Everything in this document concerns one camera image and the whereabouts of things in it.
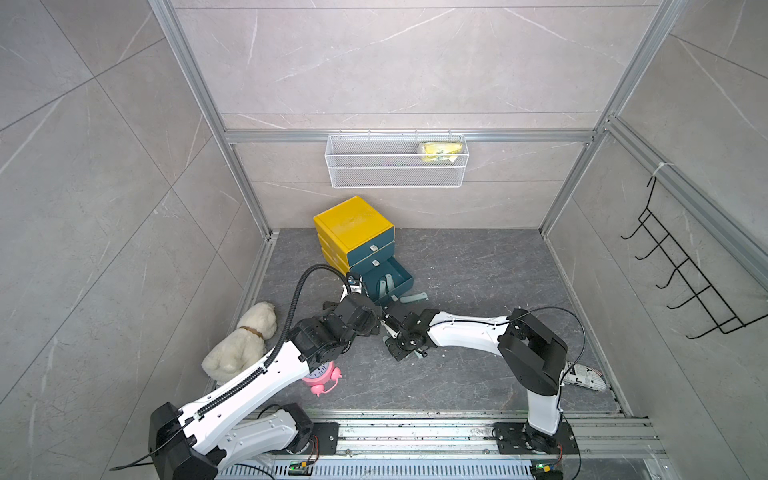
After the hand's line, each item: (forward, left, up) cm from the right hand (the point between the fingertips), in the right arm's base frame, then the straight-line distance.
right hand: (396, 347), depth 89 cm
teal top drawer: (+24, +7, +19) cm, 32 cm away
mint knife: (+20, +4, +1) cm, 20 cm away
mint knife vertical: (+22, +1, +2) cm, 22 cm away
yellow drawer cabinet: (+31, +15, +21) cm, 41 cm away
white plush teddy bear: (-3, +41, +11) cm, 43 cm away
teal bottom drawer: (+21, -3, +6) cm, 22 cm away
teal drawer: (+22, +8, +14) cm, 28 cm away
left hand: (+3, +9, +20) cm, 22 cm away
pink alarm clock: (-10, +20, +3) cm, 23 cm away
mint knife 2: (+17, -6, 0) cm, 18 cm away
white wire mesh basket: (+54, -1, +30) cm, 62 cm away
